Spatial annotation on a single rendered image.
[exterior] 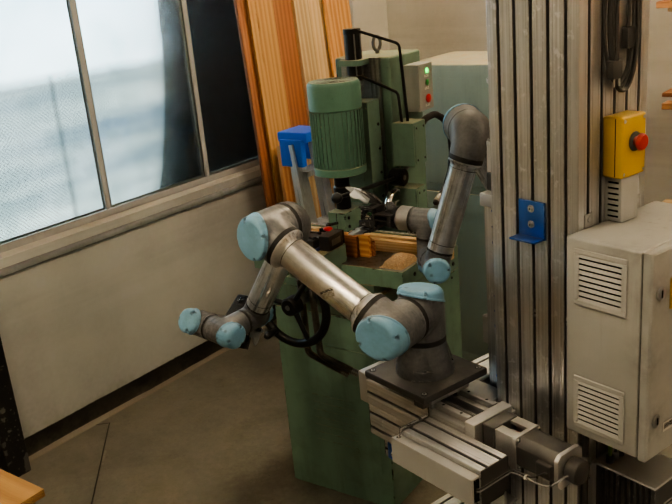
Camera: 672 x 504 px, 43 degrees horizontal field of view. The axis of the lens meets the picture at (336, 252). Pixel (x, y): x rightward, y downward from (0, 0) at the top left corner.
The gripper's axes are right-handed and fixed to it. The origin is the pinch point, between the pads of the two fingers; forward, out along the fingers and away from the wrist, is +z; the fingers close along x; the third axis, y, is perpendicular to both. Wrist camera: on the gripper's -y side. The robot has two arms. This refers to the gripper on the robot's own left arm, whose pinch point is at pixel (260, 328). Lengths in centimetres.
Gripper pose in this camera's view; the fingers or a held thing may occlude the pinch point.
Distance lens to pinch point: 273.8
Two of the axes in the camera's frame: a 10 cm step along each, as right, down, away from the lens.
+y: -2.0, 9.7, -1.2
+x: 8.3, 1.1, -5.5
